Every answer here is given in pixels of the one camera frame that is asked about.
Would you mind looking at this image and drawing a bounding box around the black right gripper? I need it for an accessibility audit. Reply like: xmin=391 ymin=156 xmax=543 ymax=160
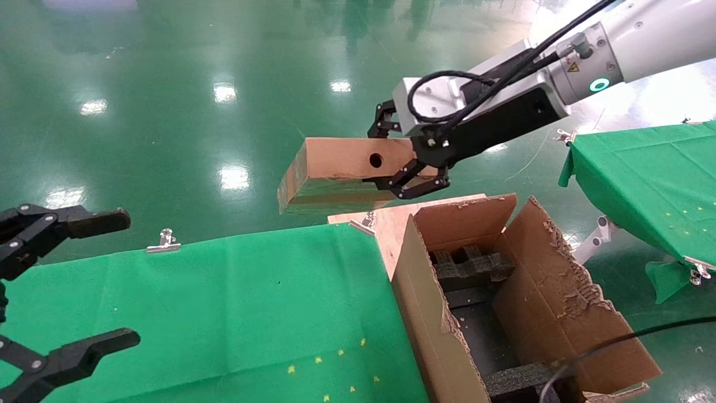
xmin=368 ymin=84 xmax=571 ymax=200

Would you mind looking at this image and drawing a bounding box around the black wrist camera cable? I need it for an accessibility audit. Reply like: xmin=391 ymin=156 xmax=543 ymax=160
xmin=407 ymin=0 xmax=616 ymax=140

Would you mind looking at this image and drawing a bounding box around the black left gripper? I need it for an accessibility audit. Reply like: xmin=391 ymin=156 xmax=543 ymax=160
xmin=0 ymin=204 xmax=141 ymax=403

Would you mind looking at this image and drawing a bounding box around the white metal table leg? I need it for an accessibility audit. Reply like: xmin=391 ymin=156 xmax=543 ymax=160
xmin=573 ymin=215 xmax=621 ymax=265

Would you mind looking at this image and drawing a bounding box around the large open cardboard carton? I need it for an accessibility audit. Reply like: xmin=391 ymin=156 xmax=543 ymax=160
xmin=390 ymin=193 xmax=662 ymax=403

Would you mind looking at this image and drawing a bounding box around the small green table cloth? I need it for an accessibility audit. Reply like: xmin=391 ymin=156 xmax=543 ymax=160
xmin=558 ymin=120 xmax=716 ymax=306

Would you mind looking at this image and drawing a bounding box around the loose black cable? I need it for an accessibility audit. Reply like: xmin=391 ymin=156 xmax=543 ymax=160
xmin=539 ymin=316 xmax=716 ymax=403

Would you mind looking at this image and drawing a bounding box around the grey camera mounting bracket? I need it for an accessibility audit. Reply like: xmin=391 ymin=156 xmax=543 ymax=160
xmin=464 ymin=38 xmax=540 ymax=79

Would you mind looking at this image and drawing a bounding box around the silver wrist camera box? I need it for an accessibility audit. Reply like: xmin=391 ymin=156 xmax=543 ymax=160
xmin=392 ymin=76 xmax=468 ymax=138

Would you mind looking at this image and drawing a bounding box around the small brown cardboard box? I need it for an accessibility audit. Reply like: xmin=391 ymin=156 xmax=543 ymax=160
xmin=277 ymin=137 xmax=442 ymax=216

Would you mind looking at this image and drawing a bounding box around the large green table cloth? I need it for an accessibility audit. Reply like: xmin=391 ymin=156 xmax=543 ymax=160
xmin=0 ymin=223 xmax=428 ymax=403

